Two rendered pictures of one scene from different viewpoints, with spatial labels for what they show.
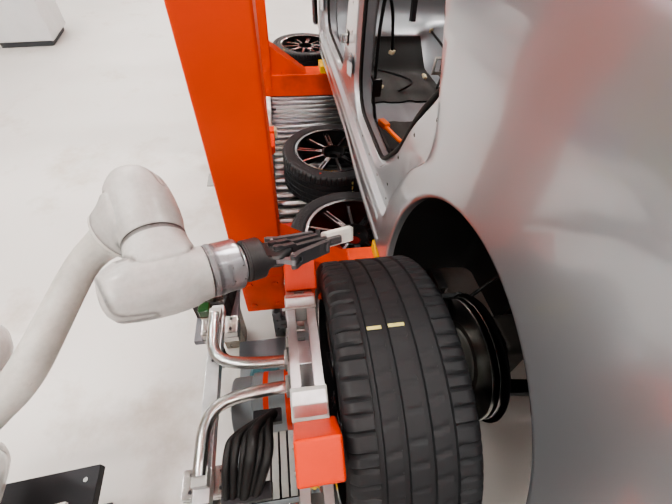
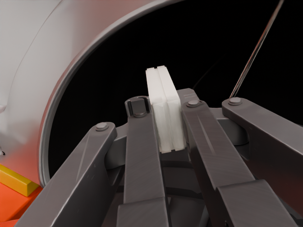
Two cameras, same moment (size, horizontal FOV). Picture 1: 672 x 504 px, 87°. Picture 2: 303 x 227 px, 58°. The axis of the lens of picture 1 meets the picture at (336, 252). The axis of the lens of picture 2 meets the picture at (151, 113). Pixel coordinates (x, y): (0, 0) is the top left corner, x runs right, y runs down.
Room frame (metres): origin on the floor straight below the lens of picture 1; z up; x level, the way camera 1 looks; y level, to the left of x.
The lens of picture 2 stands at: (0.45, 0.14, 1.32)
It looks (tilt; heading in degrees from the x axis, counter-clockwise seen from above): 32 degrees down; 294
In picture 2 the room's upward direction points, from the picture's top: 16 degrees clockwise
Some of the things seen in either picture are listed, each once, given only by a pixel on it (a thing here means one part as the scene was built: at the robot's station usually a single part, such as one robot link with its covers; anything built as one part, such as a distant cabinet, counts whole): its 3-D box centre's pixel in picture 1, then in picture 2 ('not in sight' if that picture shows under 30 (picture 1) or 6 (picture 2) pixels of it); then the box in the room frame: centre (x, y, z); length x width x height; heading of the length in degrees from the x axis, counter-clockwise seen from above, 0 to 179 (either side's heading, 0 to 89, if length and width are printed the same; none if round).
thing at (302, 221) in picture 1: (353, 246); not in sight; (1.28, -0.09, 0.39); 0.66 x 0.66 x 0.24
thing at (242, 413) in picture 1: (278, 399); not in sight; (0.31, 0.12, 0.85); 0.21 x 0.14 x 0.14; 101
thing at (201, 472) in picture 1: (245, 422); not in sight; (0.20, 0.15, 1.03); 0.19 x 0.18 x 0.11; 101
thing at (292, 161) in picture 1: (333, 163); not in sight; (2.03, 0.05, 0.39); 0.66 x 0.66 x 0.24
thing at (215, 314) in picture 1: (247, 329); not in sight; (0.40, 0.19, 1.03); 0.19 x 0.18 x 0.11; 101
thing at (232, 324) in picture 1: (221, 329); not in sight; (0.45, 0.28, 0.93); 0.09 x 0.05 x 0.05; 101
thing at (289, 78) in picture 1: (305, 68); not in sight; (2.81, 0.31, 0.69); 0.52 x 0.17 x 0.35; 101
